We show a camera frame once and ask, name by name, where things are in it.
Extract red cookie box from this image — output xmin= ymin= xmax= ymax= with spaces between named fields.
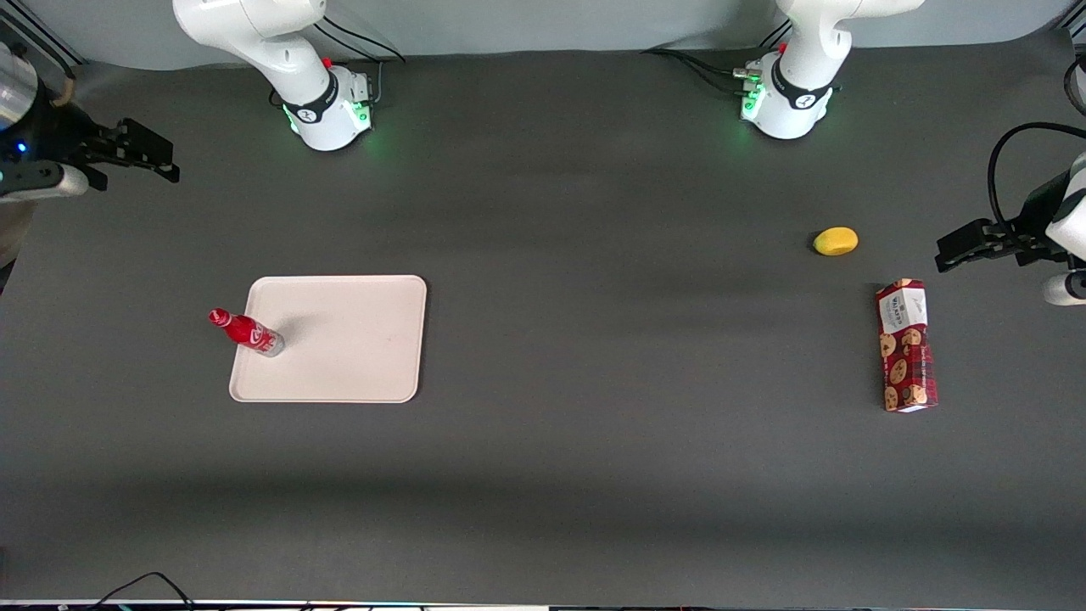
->
xmin=875 ymin=278 xmax=940 ymax=414

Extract beige plastic tray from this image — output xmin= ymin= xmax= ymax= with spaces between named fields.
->
xmin=228 ymin=274 xmax=428 ymax=404

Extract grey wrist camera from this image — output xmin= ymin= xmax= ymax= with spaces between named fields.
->
xmin=0 ymin=160 xmax=91 ymax=201
xmin=1043 ymin=270 xmax=1086 ymax=307

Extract yellow lemon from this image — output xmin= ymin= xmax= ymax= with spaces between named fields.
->
xmin=812 ymin=227 xmax=859 ymax=257

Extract black cable at table edge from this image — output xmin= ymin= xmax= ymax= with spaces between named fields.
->
xmin=87 ymin=571 xmax=198 ymax=611

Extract black hanging side cable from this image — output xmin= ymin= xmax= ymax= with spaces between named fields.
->
xmin=1064 ymin=54 xmax=1086 ymax=117

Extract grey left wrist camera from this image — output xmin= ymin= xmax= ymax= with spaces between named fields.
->
xmin=1043 ymin=270 xmax=1086 ymax=307

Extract red coke bottle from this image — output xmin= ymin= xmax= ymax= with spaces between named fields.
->
xmin=209 ymin=308 xmax=286 ymax=358

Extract black right arm base cables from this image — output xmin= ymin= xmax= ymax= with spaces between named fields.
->
xmin=310 ymin=13 xmax=409 ymax=104

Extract black looped wrist cable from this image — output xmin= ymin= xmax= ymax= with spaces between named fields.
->
xmin=987 ymin=122 xmax=1086 ymax=234

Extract black arm base cables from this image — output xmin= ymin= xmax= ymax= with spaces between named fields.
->
xmin=310 ymin=13 xmax=409 ymax=104
xmin=641 ymin=47 xmax=764 ymax=96

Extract aluminium frame rail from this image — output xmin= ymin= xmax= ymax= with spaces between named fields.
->
xmin=0 ymin=13 xmax=87 ymax=69

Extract black left arm base cables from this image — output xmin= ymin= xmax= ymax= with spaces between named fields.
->
xmin=641 ymin=47 xmax=764 ymax=96

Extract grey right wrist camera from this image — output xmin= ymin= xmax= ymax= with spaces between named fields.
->
xmin=0 ymin=160 xmax=91 ymax=201

